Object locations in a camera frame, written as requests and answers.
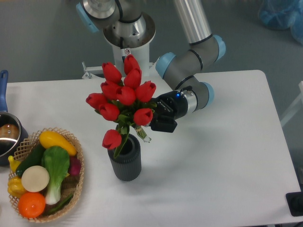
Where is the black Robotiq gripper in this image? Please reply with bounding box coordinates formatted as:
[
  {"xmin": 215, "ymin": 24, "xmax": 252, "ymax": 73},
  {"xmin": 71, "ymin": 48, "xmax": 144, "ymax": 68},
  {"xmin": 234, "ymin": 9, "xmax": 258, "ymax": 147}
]
[{"xmin": 145, "ymin": 91, "xmax": 188, "ymax": 132}]

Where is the red tulip bouquet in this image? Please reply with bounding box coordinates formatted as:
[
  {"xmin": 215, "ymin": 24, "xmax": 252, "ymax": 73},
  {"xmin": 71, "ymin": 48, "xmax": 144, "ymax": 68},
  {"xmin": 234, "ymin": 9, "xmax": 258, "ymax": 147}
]
[{"xmin": 86, "ymin": 54, "xmax": 156, "ymax": 157}]

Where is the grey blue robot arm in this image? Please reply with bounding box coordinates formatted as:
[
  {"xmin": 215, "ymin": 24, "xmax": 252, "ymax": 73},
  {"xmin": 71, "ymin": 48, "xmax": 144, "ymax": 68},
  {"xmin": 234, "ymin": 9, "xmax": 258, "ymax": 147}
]
[{"xmin": 76, "ymin": 0, "xmax": 226, "ymax": 132}]

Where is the dark grey ribbed vase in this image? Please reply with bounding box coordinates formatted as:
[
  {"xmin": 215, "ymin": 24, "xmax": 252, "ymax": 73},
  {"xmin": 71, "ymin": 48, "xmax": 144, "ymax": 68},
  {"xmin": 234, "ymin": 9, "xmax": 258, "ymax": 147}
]
[{"xmin": 107, "ymin": 134, "xmax": 142, "ymax": 182}]

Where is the purple radish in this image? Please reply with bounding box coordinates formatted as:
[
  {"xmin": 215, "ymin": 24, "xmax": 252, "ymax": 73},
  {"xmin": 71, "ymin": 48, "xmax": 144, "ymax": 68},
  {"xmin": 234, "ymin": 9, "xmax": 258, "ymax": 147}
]
[{"xmin": 68, "ymin": 157, "xmax": 81, "ymax": 176}]

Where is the green bok choy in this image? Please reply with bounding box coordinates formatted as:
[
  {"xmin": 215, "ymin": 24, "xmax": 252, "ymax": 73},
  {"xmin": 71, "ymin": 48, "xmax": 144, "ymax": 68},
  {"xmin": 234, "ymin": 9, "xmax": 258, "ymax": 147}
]
[{"xmin": 42, "ymin": 146, "xmax": 70, "ymax": 205}]

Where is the yellow squash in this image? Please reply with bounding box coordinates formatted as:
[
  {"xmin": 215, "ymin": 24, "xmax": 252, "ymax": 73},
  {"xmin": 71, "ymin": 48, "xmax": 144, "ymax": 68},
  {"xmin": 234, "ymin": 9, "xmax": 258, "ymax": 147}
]
[{"xmin": 39, "ymin": 131, "xmax": 77, "ymax": 156}]

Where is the green bean pod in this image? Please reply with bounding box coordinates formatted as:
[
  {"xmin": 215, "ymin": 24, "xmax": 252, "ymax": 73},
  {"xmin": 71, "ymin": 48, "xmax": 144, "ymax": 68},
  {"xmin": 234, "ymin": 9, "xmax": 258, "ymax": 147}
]
[{"xmin": 44, "ymin": 194, "xmax": 73, "ymax": 216}]

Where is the woven wicker basket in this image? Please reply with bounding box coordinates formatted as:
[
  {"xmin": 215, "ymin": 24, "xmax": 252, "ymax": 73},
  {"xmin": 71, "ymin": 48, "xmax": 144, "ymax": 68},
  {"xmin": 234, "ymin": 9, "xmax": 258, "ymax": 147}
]
[{"xmin": 13, "ymin": 128, "xmax": 84, "ymax": 223}]

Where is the dark green cucumber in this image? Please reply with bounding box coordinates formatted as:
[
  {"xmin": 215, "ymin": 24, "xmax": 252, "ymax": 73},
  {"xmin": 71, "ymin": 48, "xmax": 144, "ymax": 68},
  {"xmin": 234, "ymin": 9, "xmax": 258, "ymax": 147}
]
[{"xmin": 16, "ymin": 143, "xmax": 45, "ymax": 177}]

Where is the cream round disc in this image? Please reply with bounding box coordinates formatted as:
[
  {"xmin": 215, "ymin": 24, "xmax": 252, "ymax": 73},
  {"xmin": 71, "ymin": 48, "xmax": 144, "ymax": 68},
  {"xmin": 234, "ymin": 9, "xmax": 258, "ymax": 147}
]
[{"xmin": 21, "ymin": 166, "xmax": 50, "ymax": 192}]

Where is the black device at edge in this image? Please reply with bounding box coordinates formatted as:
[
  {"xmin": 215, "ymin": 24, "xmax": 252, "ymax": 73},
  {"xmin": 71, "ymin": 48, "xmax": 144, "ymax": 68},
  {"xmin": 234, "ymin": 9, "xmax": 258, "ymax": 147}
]
[{"xmin": 285, "ymin": 192, "xmax": 303, "ymax": 217}]

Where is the yellow banana tip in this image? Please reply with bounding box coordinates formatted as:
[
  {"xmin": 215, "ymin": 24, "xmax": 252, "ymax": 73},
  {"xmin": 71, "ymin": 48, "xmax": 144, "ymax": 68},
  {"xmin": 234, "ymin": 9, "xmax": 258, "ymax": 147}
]
[{"xmin": 8, "ymin": 156, "xmax": 21, "ymax": 173}]

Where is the orange fruit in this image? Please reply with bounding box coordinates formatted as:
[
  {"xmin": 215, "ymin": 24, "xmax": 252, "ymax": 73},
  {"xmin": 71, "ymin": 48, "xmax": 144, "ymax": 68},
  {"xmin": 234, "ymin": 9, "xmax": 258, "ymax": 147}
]
[{"xmin": 18, "ymin": 192, "xmax": 46, "ymax": 218}]

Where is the blue plastic bag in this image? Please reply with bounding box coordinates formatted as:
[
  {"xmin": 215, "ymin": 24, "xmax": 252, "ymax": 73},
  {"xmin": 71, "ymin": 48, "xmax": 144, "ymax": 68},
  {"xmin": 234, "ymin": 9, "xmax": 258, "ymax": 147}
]
[{"xmin": 258, "ymin": 0, "xmax": 303, "ymax": 44}]

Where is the yellow bell pepper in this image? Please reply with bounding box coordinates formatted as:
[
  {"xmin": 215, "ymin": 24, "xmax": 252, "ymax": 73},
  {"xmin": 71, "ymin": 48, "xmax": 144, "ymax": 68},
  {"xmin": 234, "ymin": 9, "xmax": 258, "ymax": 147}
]
[{"xmin": 8, "ymin": 176, "xmax": 27, "ymax": 198}]

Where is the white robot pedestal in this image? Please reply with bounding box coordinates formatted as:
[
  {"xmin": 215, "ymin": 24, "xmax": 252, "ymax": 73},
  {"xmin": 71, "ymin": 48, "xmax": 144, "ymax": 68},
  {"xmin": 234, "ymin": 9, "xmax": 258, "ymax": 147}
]
[{"xmin": 81, "ymin": 11, "xmax": 169, "ymax": 80}]

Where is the black cable on pedestal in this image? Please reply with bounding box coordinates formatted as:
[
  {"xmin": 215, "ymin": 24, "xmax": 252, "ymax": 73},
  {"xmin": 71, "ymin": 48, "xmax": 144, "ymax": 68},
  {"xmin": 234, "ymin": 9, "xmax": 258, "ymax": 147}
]
[{"xmin": 119, "ymin": 36, "xmax": 130, "ymax": 64}]

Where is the white frame at right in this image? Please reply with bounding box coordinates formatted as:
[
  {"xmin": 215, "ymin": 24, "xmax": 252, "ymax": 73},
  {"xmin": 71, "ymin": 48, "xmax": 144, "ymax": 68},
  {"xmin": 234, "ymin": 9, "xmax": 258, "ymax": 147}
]
[{"xmin": 280, "ymin": 81, "xmax": 303, "ymax": 128}]

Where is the blue handled saucepan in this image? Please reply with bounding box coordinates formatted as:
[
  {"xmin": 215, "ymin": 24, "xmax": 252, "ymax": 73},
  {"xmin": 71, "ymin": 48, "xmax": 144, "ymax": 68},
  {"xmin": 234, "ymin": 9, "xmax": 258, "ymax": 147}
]
[{"xmin": 0, "ymin": 70, "xmax": 28, "ymax": 166}]

